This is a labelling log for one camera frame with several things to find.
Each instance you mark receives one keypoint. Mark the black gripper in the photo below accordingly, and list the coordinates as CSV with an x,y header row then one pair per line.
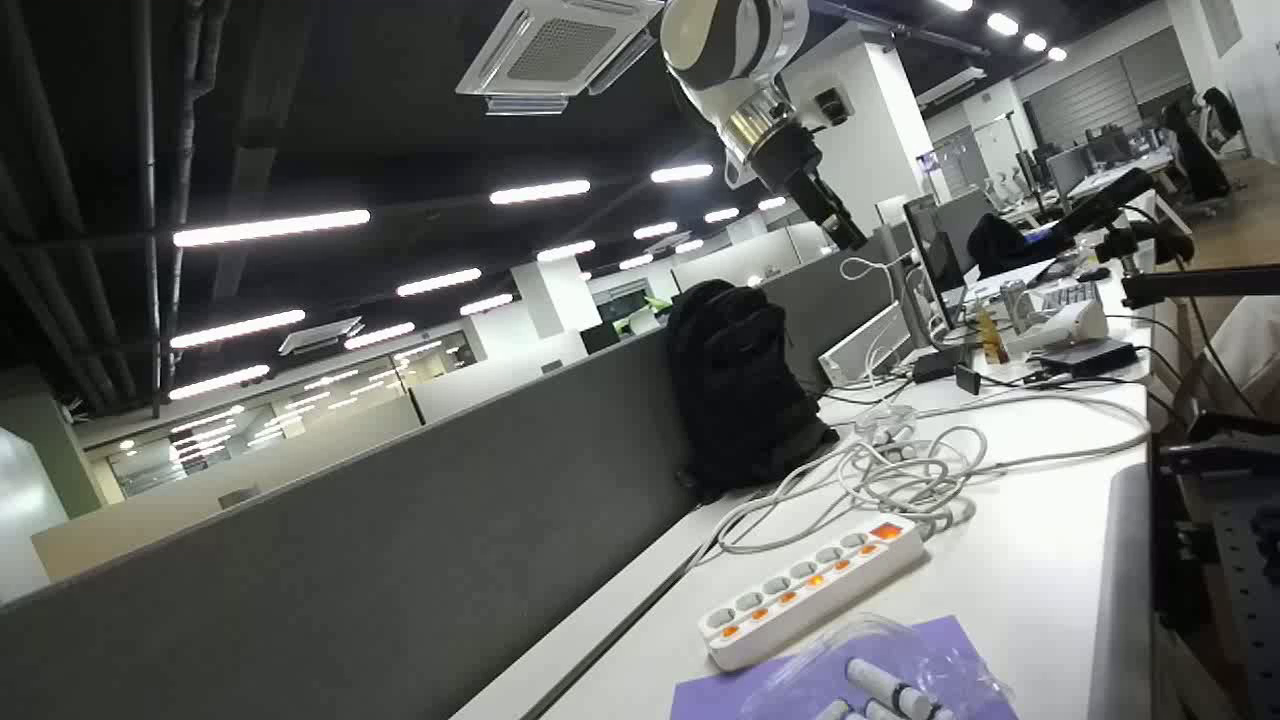
x,y
789,167

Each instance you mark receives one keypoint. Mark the white power strip orange switches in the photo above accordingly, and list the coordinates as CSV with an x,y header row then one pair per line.
x,y
812,585

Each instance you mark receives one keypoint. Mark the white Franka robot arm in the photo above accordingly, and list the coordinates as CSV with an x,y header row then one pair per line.
x,y
725,40

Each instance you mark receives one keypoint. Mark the black computer monitor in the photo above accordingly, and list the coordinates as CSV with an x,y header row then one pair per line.
x,y
932,263

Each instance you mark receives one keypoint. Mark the black office chair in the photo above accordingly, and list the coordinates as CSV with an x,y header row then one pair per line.
x,y
1007,244

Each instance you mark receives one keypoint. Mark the fluorescent ceiling light strip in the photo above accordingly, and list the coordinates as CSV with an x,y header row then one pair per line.
x,y
270,227
216,382
239,328
652,231
438,282
382,335
564,250
539,194
680,173

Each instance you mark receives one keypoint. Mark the black backpack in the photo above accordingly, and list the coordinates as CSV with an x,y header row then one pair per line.
x,y
740,385

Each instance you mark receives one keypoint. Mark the white desktop device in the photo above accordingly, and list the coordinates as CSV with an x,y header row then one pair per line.
x,y
1061,313

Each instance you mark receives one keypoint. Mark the round ceiling spotlight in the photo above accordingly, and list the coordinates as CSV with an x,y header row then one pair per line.
x,y
1032,40
1000,22

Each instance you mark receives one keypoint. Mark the black flat box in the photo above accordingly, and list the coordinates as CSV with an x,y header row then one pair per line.
x,y
1086,354

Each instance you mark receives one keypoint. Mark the ceiling air conditioner cassette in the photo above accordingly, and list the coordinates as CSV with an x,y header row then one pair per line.
x,y
555,49

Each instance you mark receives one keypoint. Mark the black horizontal bar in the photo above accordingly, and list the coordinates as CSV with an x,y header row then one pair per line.
x,y
1201,282

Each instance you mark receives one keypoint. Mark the large grey marker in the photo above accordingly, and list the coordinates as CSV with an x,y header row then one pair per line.
x,y
885,684

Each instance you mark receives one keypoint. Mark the purple mat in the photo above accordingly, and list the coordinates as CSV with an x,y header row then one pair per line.
x,y
775,684

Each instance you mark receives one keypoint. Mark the small grey marker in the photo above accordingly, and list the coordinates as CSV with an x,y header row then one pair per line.
x,y
837,710

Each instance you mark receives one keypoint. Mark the grey desk partition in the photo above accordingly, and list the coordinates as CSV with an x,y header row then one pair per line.
x,y
402,573

